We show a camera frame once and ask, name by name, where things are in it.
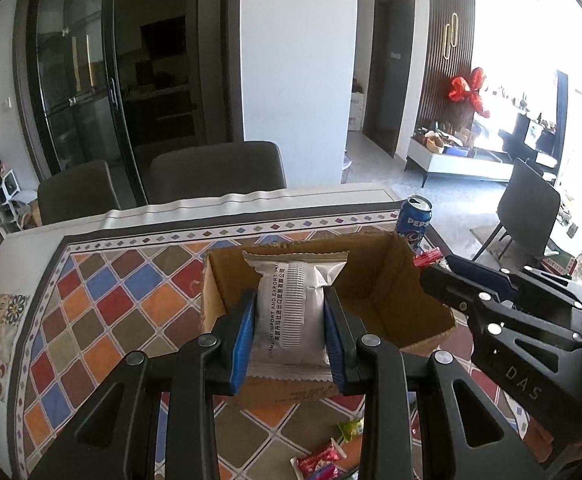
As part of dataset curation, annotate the white low cabinet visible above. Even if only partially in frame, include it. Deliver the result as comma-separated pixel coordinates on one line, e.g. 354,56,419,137
405,132,516,188

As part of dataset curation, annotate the grey upholstered chair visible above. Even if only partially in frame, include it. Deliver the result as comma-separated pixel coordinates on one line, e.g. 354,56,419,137
147,141,288,206
37,160,122,226

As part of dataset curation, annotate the white storage shelf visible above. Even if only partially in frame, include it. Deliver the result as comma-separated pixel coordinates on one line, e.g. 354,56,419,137
0,157,22,223

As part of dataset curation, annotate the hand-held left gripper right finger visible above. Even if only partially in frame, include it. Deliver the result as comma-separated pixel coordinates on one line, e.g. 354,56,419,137
323,287,554,480

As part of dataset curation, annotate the dark plastic chair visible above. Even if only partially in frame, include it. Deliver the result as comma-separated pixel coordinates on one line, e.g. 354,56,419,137
473,158,562,271

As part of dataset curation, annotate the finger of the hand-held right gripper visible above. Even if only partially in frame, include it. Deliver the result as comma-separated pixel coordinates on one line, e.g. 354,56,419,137
445,255,582,312
419,265,582,352

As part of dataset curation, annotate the red white snack packet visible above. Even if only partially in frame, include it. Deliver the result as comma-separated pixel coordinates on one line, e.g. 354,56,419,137
291,437,347,480

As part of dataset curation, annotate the small red snack packet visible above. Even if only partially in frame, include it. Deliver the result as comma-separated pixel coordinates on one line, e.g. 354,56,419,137
412,247,444,267

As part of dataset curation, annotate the green snack packet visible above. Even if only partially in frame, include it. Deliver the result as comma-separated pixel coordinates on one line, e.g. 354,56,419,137
337,417,364,442

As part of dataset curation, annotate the gold wall ornament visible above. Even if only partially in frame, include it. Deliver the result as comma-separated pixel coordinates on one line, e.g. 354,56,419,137
441,10,460,63

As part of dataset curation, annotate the brown cardboard box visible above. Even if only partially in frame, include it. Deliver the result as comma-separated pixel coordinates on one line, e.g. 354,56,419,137
201,231,458,408

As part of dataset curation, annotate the blue soda can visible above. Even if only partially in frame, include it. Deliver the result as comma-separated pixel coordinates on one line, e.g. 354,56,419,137
395,195,433,253

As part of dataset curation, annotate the red ribbon bow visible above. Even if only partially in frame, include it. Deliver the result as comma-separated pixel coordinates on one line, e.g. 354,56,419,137
448,66,492,118

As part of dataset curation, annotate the dark glass sliding door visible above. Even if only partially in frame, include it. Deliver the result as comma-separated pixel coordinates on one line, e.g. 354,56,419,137
14,0,242,181

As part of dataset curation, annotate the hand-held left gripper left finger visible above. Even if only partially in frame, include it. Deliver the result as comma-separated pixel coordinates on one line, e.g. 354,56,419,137
28,290,259,480

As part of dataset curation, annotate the colourful checked tablecloth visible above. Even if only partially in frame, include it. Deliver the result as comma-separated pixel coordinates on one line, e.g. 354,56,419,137
0,185,572,480

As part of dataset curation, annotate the dark wooden door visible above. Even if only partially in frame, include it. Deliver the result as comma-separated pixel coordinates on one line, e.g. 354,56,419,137
362,0,417,158

